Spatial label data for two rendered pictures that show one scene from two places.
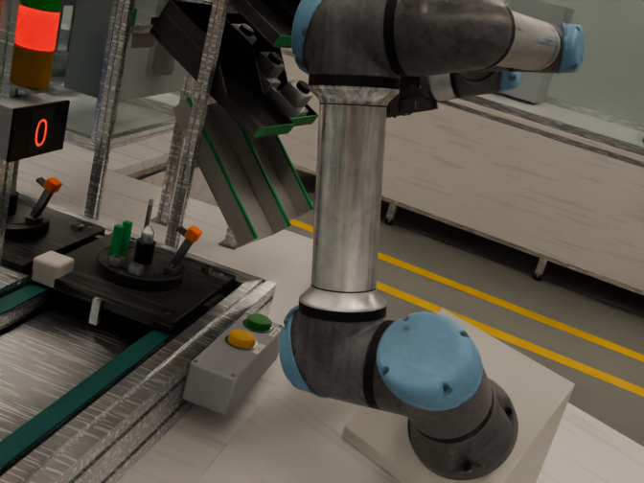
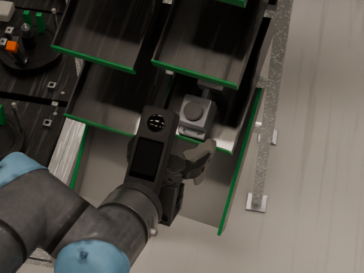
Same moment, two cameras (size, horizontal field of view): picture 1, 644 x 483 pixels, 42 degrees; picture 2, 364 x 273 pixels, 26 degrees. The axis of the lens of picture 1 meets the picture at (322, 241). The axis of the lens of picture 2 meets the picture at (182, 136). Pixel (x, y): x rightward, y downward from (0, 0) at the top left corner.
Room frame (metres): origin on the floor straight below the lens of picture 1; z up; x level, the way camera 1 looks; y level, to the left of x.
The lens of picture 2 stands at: (1.59, -0.65, 2.21)
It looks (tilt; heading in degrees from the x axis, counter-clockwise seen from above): 53 degrees down; 89
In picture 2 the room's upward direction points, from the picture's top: straight up
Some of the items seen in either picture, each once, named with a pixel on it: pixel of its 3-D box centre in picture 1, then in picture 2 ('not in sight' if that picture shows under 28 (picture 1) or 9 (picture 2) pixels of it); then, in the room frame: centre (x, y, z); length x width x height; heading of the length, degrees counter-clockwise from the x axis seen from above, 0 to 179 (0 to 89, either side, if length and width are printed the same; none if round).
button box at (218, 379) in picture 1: (237, 359); not in sight; (1.10, 0.08, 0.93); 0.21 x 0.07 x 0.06; 168
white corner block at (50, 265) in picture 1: (52, 269); not in sight; (1.16, 0.39, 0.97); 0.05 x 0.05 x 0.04; 78
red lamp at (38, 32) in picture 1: (36, 27); not in sight; (1.07, 0.42, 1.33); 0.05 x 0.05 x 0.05
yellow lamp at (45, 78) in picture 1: (32, 65); not in sight; (1.07, 0.42, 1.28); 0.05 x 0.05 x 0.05
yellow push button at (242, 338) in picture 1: (241, 341); not in sight; (1.10, 0.08, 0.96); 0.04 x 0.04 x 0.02
